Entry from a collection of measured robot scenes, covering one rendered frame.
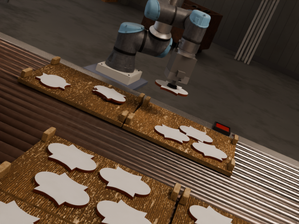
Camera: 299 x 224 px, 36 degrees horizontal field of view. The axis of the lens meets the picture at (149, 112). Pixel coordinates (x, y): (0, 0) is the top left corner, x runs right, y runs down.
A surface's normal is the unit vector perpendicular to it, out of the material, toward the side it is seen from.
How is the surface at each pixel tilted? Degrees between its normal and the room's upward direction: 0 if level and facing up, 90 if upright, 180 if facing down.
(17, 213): 0
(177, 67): 90
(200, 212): 0
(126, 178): 0
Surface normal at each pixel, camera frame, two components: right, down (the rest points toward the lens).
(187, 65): 0.18, 0.40
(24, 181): 0.36, -0.88
